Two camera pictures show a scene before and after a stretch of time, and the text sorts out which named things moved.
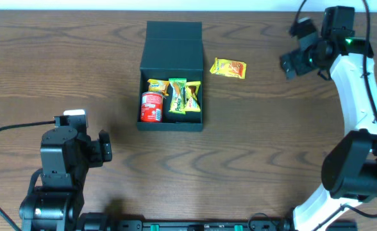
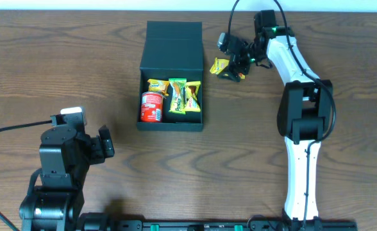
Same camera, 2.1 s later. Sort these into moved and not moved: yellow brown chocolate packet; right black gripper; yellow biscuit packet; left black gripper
Moved: right black gripper
Not moved: yellow biscuit packet; yellow brown chocolate packet; left black gripper
